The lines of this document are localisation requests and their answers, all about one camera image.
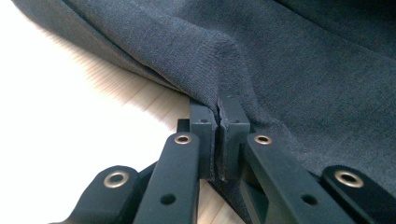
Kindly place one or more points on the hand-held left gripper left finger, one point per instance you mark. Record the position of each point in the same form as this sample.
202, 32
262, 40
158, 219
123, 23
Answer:
204, 130

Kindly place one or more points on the dark cloth garment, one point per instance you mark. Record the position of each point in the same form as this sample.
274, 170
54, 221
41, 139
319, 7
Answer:
280, 62

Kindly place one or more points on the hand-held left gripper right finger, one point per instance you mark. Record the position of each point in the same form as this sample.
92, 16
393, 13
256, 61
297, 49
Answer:
233, 133

